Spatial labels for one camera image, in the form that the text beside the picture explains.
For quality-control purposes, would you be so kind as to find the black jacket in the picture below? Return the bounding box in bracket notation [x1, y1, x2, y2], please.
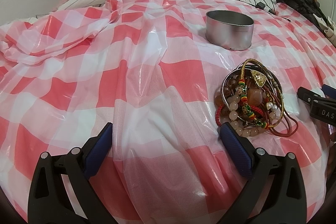
[276, 0, 335, 34]

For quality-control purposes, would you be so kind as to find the round silver metal tin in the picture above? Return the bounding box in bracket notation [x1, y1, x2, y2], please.
[206, 10, 254, 51]

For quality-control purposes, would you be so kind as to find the pink bead bracelet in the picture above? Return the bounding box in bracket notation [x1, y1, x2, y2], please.
[227, 97, 277, 138]

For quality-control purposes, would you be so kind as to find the silver metal bangle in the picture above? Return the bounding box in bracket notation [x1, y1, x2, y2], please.
[220, 63, 283, 127]

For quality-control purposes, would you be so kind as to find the rasta colored woven bracelet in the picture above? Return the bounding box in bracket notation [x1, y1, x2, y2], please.
[236, 74, 274, 130]

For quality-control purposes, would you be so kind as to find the red white checkered plastic cloth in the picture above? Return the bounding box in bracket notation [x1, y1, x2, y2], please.
[1, 0, 335, 223]

